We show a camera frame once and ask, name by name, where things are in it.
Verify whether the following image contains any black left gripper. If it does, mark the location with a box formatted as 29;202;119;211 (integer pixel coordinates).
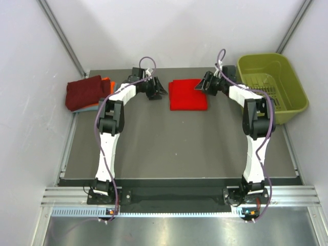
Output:
140;76;168;100

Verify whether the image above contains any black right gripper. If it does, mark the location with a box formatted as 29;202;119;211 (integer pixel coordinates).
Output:
194;72;225;96

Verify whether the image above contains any red t shirt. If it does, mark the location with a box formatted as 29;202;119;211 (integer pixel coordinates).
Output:
168;78;208;111

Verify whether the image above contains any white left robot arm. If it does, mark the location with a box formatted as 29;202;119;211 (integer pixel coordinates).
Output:
91;67;167;205

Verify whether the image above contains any dark red folded shirt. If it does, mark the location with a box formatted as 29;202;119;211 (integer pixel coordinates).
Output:
64;74;110;112

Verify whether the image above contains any green plastic laundry basket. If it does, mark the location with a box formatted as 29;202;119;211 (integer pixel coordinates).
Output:
237;53;309;125

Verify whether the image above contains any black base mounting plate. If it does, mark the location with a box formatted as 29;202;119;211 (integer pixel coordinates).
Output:
87;187;269;206

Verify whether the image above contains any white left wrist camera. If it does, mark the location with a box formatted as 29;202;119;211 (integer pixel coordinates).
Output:
145;68;156;77

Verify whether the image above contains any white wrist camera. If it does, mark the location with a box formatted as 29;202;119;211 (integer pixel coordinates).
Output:
214;60;222;78
145;68;156;77

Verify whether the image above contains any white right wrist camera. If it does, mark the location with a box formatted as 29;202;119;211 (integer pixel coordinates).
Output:
214;60;222;78

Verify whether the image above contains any slotted cable duct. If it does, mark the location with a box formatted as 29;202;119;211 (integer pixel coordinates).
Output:
51;207;259;218

